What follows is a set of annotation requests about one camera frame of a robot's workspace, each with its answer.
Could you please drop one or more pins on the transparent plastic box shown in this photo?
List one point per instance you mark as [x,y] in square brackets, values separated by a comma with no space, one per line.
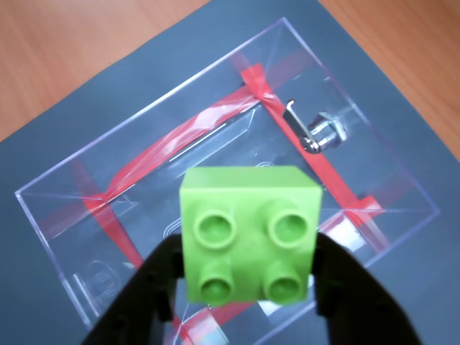
[223,151]

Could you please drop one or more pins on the metal cam lock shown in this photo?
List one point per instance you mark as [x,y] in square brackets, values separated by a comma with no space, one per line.
[325,131]

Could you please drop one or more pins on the green lego block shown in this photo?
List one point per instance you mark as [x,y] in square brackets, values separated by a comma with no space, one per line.
[248,215]

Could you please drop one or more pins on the gray table mat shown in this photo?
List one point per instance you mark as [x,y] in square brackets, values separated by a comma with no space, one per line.
[43,151]

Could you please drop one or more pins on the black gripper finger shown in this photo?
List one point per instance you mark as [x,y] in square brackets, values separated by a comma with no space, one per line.
[143,298]
[359,305]

